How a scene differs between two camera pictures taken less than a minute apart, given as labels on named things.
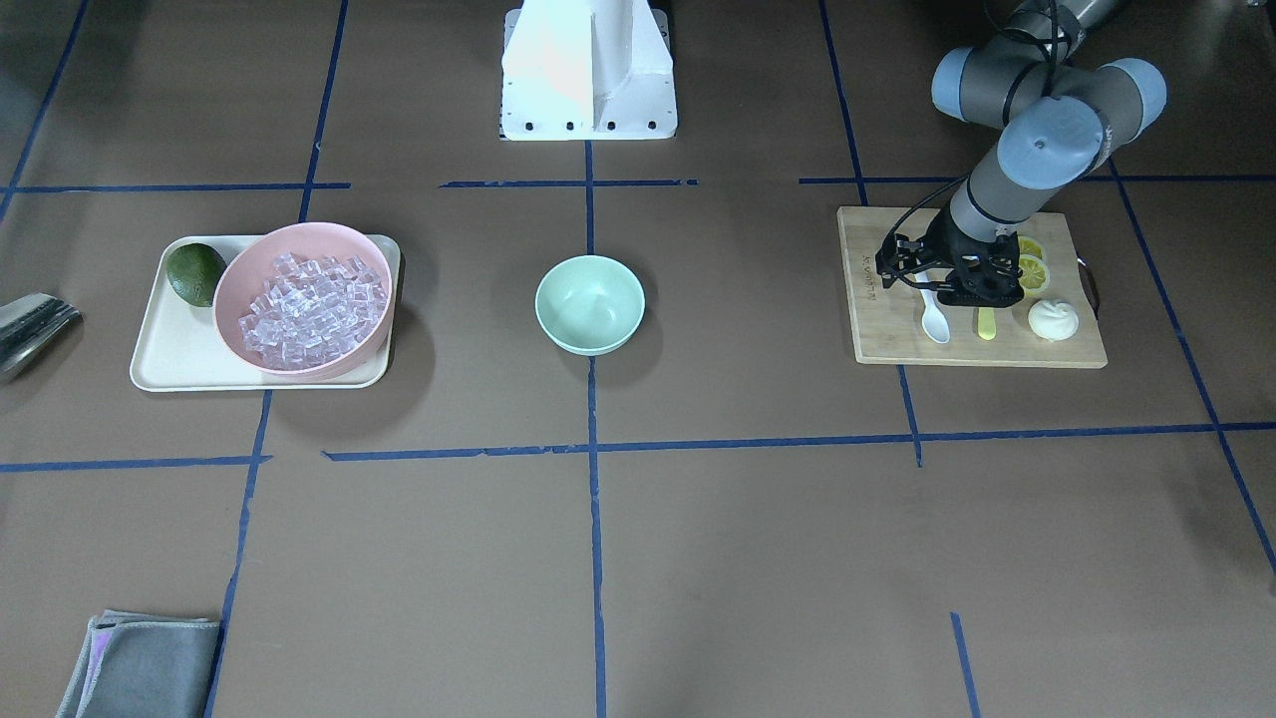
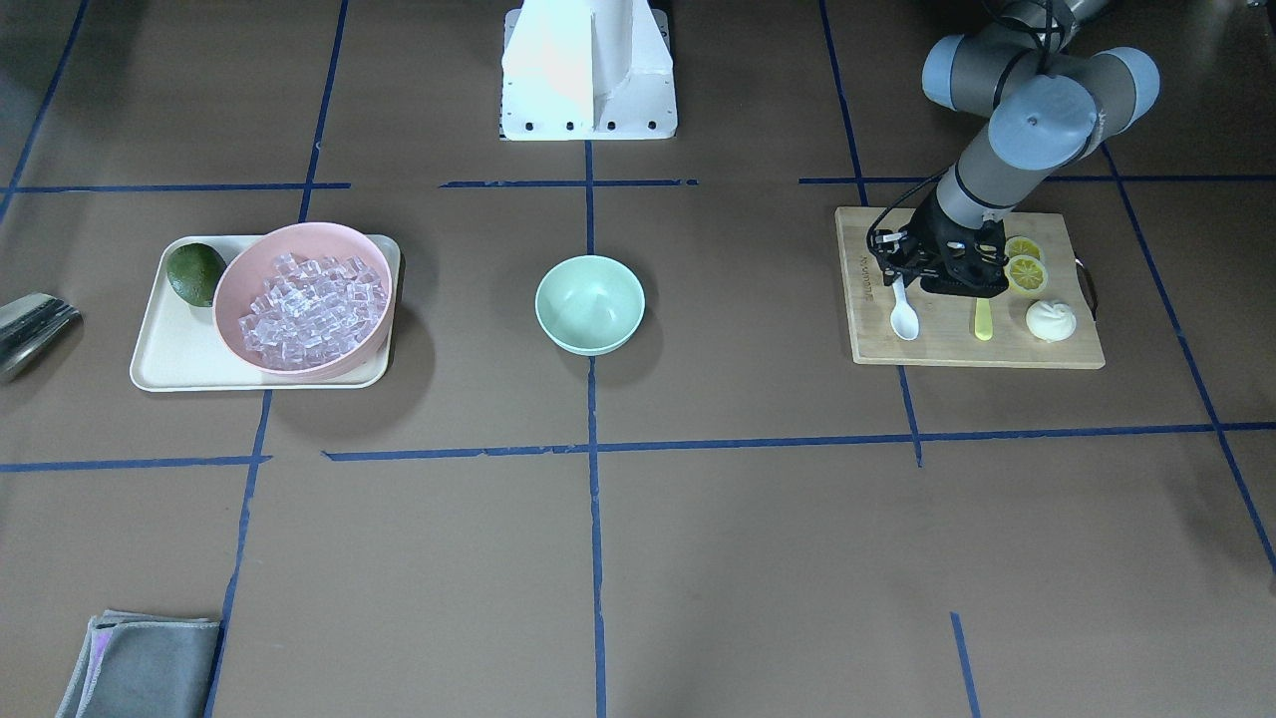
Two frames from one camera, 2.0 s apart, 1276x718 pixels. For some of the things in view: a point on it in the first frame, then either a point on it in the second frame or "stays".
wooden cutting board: x=887 y=322 stays
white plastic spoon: x=935 y=320 to x=904 y=320
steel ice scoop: x=27 y=324 stays
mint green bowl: x=588 y=304 stays
